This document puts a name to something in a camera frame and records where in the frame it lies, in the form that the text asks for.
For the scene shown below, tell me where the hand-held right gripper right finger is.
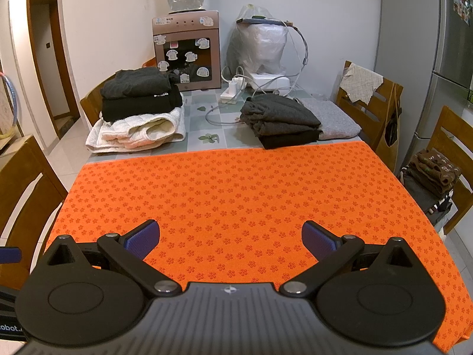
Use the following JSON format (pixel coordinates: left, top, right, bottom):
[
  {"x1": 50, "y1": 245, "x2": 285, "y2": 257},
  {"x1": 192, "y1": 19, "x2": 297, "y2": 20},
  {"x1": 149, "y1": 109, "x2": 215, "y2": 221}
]
[{"x1": 279, "y1": 221, "x2": 420, "y2": 298}]

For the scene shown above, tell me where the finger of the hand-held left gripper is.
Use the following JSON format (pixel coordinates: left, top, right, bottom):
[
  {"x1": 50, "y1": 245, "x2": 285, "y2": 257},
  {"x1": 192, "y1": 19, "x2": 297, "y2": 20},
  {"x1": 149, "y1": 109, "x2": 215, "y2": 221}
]
[{"x1": 0, "y1": 247, "x2": 22, "y2": 264}]

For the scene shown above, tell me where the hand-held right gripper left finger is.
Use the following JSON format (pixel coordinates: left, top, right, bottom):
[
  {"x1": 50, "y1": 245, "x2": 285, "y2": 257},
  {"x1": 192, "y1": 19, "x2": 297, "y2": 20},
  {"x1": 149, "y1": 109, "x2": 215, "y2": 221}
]
[{"x1": 47, "y1": 219, "x2": 182, "y2": 298}]

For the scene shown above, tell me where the dark grey shirt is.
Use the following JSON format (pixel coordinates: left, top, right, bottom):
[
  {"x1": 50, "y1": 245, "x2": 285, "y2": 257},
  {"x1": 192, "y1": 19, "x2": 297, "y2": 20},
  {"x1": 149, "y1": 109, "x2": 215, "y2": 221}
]
[{"x1": 239, "y1": 93, "x2": 321, "y2": 137}]

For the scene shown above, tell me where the orange patterned mat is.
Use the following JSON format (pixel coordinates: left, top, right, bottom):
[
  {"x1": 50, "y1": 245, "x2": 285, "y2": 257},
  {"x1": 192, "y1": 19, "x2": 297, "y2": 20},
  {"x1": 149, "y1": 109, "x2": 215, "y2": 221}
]
[{"x1": 44, "y1": 141, "x2": 473, "y2": 354}]

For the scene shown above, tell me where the black folded garment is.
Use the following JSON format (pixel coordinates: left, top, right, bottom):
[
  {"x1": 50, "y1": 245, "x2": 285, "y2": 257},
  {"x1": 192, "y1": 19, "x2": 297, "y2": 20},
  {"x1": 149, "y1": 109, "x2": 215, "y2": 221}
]
[
  {"x1": 101, "y1": 89, "x2": 184, "y2": 122},
  {"x1": 259, "y1": 129, "x2": 320, "y2": 150}
]

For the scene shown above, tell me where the brown paper bag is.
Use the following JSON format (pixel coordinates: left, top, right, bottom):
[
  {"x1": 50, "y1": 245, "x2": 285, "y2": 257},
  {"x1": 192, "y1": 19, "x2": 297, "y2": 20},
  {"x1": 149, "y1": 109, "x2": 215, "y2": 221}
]
[{"x1": 376, "y1": 83, "x2": 404, "y2": 172}]

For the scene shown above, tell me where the white quilted blanket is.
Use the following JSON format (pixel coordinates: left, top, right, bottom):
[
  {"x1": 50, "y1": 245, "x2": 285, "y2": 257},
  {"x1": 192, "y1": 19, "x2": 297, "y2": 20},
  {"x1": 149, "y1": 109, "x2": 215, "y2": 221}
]
[{"x1": 86, "y1": 107, "x2": 186, "y2": 154}]

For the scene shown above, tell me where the dark grey folded garment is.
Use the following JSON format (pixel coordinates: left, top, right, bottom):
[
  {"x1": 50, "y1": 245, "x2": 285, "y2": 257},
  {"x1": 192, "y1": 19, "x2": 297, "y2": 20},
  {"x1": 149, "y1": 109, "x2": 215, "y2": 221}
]
[
  {"x1": 401, "y1": 172, "x2": 444, "y2": 213},
  {"x1": 101, "y1": 67, "x2": 174, "y2": 100}
]

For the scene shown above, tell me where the light grey folded garment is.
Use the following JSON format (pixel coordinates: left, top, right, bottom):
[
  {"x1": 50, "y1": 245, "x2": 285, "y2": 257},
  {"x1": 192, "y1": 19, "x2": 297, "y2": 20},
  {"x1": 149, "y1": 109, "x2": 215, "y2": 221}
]
[{"x1": 296, "y1": 98, "x2": 362, "y2": 141}]

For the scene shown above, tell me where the black white striped garment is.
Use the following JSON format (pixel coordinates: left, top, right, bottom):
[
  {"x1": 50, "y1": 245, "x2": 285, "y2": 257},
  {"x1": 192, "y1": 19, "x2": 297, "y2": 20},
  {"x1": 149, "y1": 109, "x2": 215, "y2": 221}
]
[{"x1": 429, "y1": 197, "x2": 453, "y2": 216}]

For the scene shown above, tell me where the leaf print tablecloth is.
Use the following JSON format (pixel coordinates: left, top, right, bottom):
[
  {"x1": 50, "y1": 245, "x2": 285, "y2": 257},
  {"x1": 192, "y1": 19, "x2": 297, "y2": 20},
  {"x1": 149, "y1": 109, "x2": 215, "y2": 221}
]
[{"x1": 174, "y1": 85, "x2": 365, "y2": 152}]

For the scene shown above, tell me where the brown patterned garment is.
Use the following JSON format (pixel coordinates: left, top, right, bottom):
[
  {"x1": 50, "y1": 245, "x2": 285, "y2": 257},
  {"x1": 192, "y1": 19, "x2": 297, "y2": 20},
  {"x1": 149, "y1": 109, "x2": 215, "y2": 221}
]
[{"x1": 408, "y1": 149, "x2": 462, "y2": 198}]

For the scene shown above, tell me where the colourful hula hoop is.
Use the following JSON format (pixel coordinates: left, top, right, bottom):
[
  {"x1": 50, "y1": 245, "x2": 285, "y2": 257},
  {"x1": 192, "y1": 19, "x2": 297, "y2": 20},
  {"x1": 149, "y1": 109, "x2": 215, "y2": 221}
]
[{"x1": 0, "y1": 70, "x2": 19, "y2": 137}]

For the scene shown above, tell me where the beige cloth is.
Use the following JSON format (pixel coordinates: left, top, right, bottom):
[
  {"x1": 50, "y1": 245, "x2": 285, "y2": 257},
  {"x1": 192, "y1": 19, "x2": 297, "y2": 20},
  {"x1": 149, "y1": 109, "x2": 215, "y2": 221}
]
[{"x1": 340, "y1": 63, "x2": 384, "y2": 105}]

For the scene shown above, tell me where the white small appliance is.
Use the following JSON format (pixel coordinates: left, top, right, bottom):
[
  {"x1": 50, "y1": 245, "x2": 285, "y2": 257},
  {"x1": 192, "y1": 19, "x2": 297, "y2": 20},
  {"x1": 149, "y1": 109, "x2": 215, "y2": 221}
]
[{"x1": 249, "y1": 73, "x2": 292, "y2": 94}]

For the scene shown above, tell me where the white power strip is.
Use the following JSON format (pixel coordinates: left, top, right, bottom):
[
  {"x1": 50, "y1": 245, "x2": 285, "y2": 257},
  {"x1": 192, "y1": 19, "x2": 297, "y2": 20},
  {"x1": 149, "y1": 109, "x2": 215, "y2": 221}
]
[{"x1": 221, "y1": 88, "x2": 247, "y2": 104}]

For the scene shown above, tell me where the translucent plastic bag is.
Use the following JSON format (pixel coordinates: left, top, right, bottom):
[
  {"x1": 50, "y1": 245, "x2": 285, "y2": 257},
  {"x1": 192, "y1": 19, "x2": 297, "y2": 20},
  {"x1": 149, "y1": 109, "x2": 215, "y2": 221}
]
[{"x1": 226, "y1": 4, "x2": 292, "y2": 76}]

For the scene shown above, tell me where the wooden doorway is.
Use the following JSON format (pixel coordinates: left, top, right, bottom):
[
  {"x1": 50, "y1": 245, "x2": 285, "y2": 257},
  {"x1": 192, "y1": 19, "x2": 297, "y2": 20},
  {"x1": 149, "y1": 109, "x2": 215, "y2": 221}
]
[{"x1": 27, "y1": 0, "x2": 81, "y2": 140}]

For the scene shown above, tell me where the brown tray with shells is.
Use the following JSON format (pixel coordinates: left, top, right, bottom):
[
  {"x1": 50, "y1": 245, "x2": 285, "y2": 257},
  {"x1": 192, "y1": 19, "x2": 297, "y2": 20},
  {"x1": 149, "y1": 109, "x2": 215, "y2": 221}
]
[{"x1": 151, "y1": 8, "x2": 222, "y2": 92}]

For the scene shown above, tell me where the silver refrigerator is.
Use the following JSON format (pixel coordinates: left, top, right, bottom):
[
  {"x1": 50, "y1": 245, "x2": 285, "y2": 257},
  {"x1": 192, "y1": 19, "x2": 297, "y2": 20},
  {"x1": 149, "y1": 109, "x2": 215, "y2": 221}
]
[{"x1": 414, "y1": 0, "x2": 473, "y2": 156}]

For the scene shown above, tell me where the grey flexible hose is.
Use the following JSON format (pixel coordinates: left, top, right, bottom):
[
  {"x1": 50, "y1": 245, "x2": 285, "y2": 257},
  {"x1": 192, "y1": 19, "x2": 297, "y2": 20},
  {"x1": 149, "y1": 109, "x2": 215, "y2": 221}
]
[{"x1": 288, "y1": 26, "x2": 310, "y2": 89}]

